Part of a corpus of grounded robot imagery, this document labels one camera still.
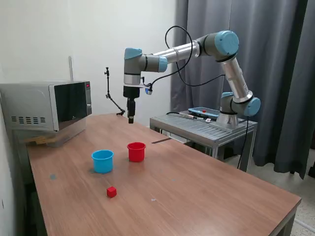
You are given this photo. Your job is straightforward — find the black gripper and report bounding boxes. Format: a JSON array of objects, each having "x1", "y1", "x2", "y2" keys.
[{"x1": 123, "y1": 86, "x2": 140, "y2": 124}]

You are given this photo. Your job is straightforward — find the thin metal strip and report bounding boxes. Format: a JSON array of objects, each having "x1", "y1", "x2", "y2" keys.
[{"x1": 151, "y1": 137, "x2": 172, "y2": 145}]

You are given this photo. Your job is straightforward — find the red plastic cup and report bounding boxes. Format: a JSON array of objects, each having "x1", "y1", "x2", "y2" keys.
[{"x1": 126, "y1": 142, "x2": 146, "y2": 163}]

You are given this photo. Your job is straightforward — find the blue plastic cup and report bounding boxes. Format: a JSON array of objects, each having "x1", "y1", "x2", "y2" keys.
[{"x1": 91, "y1": 149, "x2": 115, "y2": 174}]

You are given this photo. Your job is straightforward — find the blue teach pendant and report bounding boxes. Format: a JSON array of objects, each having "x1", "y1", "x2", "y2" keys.
[{"x1": 188, "y1": 107, "x2": 220, "y2": 118}]

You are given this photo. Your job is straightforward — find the wooden slats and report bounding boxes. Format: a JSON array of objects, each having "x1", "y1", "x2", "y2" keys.
[{"x1": 24, "y1": 136, "x2": 60, "y2": 146}]

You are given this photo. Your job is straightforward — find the silver microwave oven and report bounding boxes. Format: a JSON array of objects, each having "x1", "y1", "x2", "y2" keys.
[{"x1": 0, "y1": 80, "x2": 93, "y2": 133}]

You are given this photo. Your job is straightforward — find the grey curtain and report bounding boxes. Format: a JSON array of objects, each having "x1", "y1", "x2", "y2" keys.
[{"x1": 170, "y1": 0, "x2": 315, "y2": 179}]

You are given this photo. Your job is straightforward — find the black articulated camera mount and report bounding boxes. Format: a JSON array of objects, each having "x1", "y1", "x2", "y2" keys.
[{"x1": 103, "y1": 66, "x2": 126, "y2": 117}]

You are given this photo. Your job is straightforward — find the silver connector with cable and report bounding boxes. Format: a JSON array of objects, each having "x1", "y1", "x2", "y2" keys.
[{"x1": 166, "y1": 111, "x2": 207, "y2": 120}]

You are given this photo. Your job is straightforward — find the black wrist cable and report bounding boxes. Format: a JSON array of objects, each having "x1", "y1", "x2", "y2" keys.
[{"x1": 150, "y1": 26, "x2": 226, "y2": 87}]

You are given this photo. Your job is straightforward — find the black base cable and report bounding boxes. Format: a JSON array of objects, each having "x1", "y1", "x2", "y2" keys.
[{"x1": 236, "y1": 115, "x2": 250, "y2": 170}]

